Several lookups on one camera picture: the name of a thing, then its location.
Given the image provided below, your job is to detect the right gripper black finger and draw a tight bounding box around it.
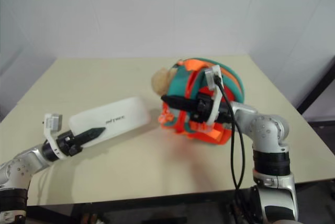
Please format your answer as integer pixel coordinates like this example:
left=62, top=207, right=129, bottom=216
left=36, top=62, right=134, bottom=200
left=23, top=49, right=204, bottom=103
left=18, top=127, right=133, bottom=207
left=160, top=94, right=199, bottom=107
left=170, top=104, right=197, bottom=113

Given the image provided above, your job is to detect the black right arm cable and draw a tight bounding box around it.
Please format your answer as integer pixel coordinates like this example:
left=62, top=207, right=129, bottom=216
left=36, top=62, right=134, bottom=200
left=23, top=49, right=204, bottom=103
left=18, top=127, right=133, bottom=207
left=214, top=74, right=248, bottom=224

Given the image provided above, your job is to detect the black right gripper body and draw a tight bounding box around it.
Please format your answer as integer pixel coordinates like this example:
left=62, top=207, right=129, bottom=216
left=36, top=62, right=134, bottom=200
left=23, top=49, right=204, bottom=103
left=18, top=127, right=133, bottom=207
left=191, top=92, right=214, bottom=123

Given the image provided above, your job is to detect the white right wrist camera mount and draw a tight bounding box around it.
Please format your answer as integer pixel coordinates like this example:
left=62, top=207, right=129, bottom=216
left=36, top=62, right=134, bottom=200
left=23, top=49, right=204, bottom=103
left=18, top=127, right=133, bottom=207
left=204, top=64, right=224, bottom=126

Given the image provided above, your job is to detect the black metal frame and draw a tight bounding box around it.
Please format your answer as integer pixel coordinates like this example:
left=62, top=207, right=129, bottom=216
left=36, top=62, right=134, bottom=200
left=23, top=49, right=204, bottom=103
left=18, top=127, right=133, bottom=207
left=296, top=55, right=335, bottom=157

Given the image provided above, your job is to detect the orange and teal backpack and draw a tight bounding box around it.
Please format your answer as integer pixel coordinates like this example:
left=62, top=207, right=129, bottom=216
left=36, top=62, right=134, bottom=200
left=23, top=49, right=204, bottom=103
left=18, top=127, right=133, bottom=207
left=158, top=57, right=245, bottom=147

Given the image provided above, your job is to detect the white rounded box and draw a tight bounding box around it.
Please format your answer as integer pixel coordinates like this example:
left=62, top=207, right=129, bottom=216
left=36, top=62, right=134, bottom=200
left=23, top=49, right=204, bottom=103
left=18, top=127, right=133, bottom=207
left=68, top=96, right=150, bottom=148

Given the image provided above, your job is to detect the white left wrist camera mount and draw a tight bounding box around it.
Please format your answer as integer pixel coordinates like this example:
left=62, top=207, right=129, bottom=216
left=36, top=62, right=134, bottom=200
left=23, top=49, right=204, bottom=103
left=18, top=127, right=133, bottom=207
left=42, top=113, right=66, bottom=160

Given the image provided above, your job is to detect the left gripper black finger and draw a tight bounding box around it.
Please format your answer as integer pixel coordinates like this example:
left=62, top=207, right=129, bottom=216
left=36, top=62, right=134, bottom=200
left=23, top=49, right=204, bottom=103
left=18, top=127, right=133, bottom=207
left=74, top=127, right=107, bottom=141
left=78, top=135, right=102, bottom=147

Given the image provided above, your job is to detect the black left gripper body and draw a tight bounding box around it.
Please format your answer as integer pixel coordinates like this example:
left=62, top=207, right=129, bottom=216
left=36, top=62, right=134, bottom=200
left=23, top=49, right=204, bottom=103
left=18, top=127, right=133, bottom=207
left=57, top=130, right=83, bottom=157

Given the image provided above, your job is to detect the beige fluffy plush ball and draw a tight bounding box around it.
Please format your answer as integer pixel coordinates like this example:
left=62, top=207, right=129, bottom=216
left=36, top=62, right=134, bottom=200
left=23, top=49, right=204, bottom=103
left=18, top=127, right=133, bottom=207
left=151, top=67, right=175, bottom=96

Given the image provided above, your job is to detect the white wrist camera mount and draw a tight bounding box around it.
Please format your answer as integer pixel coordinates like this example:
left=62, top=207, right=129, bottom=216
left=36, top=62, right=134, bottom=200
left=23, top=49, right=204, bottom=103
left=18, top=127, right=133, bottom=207
left=204, top=64, right=224, bottom=126
left=42, top=113, right=66, bottom=160

